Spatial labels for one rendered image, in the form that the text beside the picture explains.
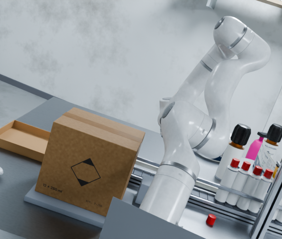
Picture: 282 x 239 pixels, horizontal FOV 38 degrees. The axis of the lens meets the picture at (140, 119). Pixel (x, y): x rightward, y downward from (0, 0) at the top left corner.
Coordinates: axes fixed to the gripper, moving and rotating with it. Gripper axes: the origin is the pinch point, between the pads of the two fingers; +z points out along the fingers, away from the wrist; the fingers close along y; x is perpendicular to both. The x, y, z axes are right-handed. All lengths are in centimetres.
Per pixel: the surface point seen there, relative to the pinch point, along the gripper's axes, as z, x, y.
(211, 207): 15.9, -17.8, -5.5
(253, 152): 80, -78, 255
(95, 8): -78, 104, 338
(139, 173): 1.8, 13.7, -1.4
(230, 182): 5.0, -25.9, -2.9
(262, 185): 6.6, -39.7, -1.9
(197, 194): 11.1, -11.9, -2.0
